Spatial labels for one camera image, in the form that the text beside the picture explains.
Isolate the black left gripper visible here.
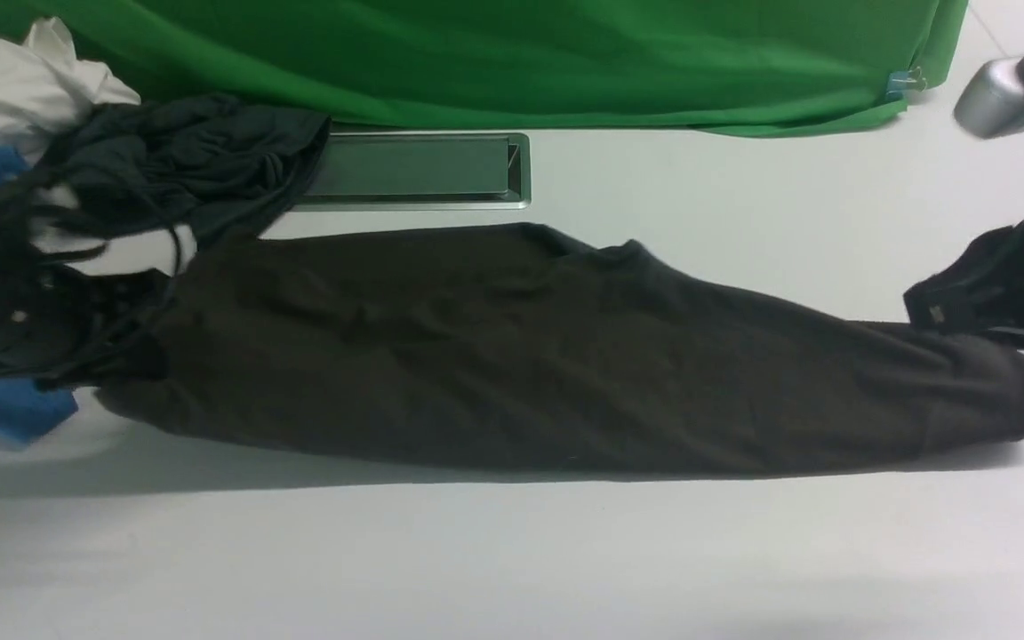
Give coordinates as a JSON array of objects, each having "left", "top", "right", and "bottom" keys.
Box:
[{"left": 0, "top": 195, "right": 176, "bottom": 390}]

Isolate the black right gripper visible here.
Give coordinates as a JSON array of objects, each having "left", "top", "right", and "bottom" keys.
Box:
[{"left": 903, "top": 221, "right": 1024, "bottom": 349}]

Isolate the gray long sleeve shirt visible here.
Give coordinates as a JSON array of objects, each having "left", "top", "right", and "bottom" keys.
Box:
[{"left": 97, "top": 223, "right": 1024, "bottom": 476}]

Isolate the white crumpled shirt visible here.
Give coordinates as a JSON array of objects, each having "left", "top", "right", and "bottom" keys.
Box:
[{"left": 0, "top": 18, "right": 196, "bottom": 275}]

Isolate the dark teal crumpled shirt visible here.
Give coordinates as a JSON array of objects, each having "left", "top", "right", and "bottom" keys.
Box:
[{"left": 39, "top": 94, "right": 331, "bottom": 244}]

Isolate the blue binder clip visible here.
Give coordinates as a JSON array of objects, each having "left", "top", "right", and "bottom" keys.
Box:
[{"left": 884, "top": 66, "right": 928, "bottom": 101}]

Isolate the green backdrop cloth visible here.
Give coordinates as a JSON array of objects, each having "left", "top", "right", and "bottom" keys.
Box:
[{"left": 0, "top": 1, "right": 968, "bottom": 138}]

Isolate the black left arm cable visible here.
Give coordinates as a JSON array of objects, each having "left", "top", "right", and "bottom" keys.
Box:
[{"left": 0, "top": 151, "right": 193, "bottom": 388}]

